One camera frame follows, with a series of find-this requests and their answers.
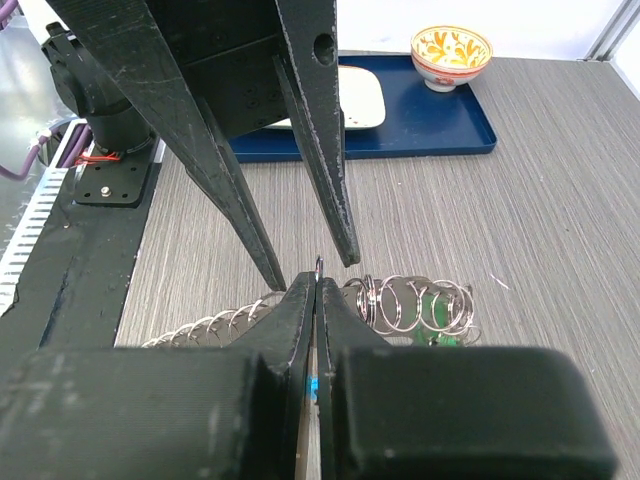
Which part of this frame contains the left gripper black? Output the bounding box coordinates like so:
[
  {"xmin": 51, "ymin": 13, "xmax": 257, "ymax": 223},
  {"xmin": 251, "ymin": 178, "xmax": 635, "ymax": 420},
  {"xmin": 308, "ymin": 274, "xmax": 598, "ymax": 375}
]
[{"xmin": 50, "ymin": 1, "xmax": 360, "ymax": 291}]

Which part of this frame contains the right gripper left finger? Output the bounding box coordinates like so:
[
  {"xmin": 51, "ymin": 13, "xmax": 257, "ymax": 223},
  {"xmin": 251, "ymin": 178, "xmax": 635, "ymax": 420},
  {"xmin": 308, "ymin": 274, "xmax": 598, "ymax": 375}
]
[{"xmin": 1, "ymin": 272, "xmax": 316, "ymax": 479}]

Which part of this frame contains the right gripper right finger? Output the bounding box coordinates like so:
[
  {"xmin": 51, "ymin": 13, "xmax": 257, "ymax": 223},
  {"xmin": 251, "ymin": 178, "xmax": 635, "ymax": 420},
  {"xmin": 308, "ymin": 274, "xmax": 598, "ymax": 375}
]
[{"xmin": 315, "ymin": 278, "xmax": 618, "ymax": 479}]

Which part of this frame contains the key with green tag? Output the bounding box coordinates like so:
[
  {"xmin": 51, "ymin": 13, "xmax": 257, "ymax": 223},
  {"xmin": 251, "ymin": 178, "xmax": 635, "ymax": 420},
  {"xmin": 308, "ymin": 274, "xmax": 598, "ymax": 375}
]
[{"xmin": 412, "ymin": 282, "xmax": 482, "ymax": 347}]

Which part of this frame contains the large keyring with small rings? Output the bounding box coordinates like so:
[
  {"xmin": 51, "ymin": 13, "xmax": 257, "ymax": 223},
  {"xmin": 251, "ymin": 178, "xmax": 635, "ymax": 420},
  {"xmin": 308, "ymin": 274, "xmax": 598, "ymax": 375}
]
[{"xmin": 139, "ymin": 254, "xmax": 484, "ymax": 480}]

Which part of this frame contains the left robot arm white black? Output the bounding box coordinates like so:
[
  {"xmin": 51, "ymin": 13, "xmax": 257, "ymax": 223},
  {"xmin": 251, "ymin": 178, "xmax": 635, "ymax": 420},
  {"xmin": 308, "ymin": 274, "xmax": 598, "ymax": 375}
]
[{"xmin": 43, "ymin": 0, "xmax": 360, "ymax": 291}]

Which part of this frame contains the pale green rectangular plate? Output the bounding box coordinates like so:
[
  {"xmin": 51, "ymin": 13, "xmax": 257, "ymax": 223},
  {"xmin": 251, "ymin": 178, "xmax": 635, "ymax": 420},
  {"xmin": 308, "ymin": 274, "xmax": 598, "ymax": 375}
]
[{"xmin": 262, "ymin": 64, "xmax": 387, "ymax": 132}]

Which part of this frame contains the dark blue tray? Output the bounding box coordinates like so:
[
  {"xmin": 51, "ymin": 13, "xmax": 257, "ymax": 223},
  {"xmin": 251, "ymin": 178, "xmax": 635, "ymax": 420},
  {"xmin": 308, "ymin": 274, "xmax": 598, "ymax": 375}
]
[{"xmin": 227, "ymin": 52, "xmax": 500, "ymax": 164}]

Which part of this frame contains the orange patterned bowl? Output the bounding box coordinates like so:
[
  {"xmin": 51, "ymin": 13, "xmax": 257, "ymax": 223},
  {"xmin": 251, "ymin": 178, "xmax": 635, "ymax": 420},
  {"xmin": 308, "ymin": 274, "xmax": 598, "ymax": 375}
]
[{"xmin": 410, "ymin": 25, "xmax": 493, "ymax": 93}]

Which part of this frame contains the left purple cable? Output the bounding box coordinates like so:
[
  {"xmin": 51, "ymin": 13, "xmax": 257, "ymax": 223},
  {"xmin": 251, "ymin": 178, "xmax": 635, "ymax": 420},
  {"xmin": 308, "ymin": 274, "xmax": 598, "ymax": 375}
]
[{"xmin": 0, "ymin": 0, "xmax": 94, "ymax": 181}]

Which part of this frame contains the slotted cable duct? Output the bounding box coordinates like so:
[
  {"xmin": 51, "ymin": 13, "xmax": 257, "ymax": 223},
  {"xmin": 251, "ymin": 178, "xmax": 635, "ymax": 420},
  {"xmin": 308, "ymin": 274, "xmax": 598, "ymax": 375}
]
[{"xmin": 1, "ymin": 119, "xmax": 86, "ymax": 314}]

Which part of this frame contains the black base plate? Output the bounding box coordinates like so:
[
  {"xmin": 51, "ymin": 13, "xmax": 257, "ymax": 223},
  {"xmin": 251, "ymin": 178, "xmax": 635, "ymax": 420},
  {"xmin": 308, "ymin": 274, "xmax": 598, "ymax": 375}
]
[{"xmin": 1, "ymin": 163, "xmax": 161, "ymax": 374}]

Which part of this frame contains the right aluminium corner post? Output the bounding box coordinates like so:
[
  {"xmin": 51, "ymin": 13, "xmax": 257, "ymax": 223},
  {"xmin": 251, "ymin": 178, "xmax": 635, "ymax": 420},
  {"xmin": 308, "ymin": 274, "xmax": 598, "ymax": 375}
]
[{"xmin": 584, "ymin": 0, "xmax": 640, "ymax": 62}]

